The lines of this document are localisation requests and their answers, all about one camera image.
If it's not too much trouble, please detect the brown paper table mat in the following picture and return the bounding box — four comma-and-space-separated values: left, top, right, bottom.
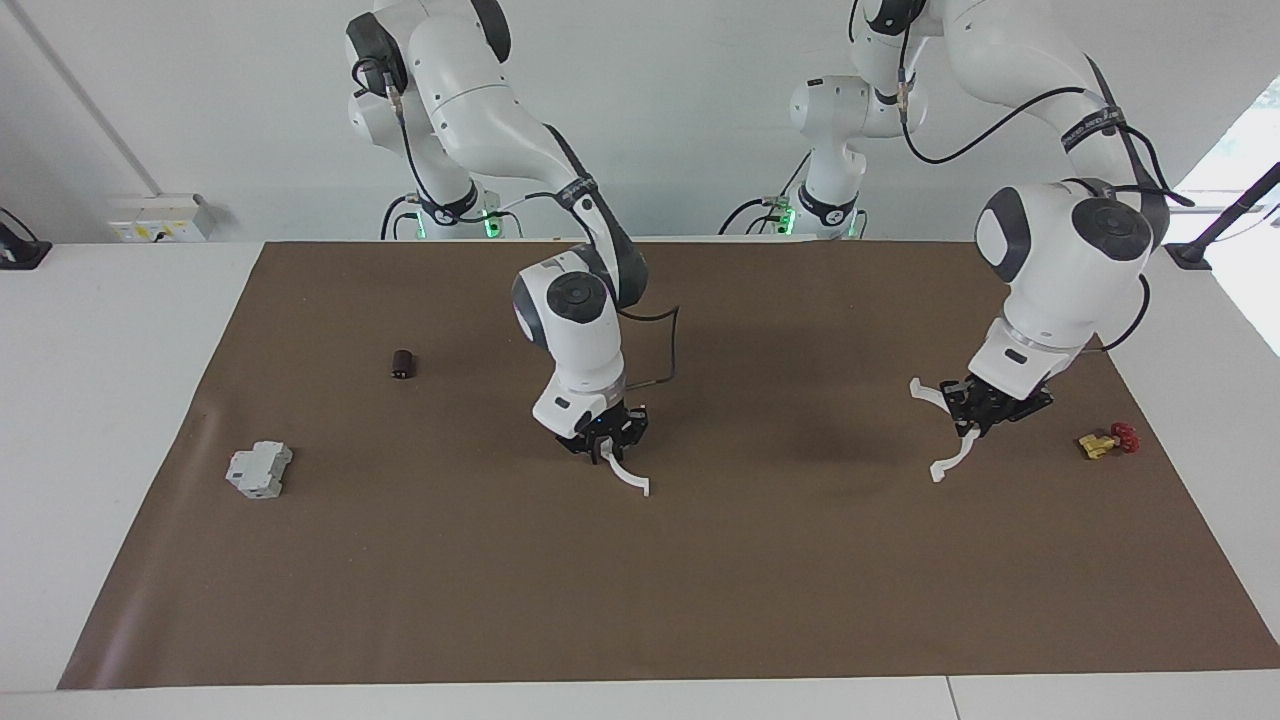
57, 240, 1280, 691

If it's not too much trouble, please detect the black base cable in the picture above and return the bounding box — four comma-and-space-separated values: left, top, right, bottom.
718, 150, 811, 237
380, 193, 419, 241

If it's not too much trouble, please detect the white wall socket box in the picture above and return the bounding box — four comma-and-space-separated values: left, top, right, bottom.
108, 193, 213, 244

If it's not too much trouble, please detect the white half ring pipe clamp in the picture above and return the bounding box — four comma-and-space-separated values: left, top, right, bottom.
910, 377, 986, 484
600, 445, 652, 499

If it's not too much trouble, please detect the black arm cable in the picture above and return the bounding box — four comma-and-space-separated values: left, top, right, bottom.
352, 58, 683, 389
850, 0, 1196, 353

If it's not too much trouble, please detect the grey circuit breaker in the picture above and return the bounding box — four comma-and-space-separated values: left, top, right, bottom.
225, 441, 294, 500

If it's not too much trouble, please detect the brass valve with red handle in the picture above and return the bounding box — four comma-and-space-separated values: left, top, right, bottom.
1077, 421, 1141, 461

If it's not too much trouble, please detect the black pole stand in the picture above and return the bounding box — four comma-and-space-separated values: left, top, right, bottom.
1165, 160, 1280, 271

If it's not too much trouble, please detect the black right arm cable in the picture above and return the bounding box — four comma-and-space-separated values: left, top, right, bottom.
352, 58, 683, 389

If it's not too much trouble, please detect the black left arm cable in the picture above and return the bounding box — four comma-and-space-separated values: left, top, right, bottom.
850, 0, 1196, 353

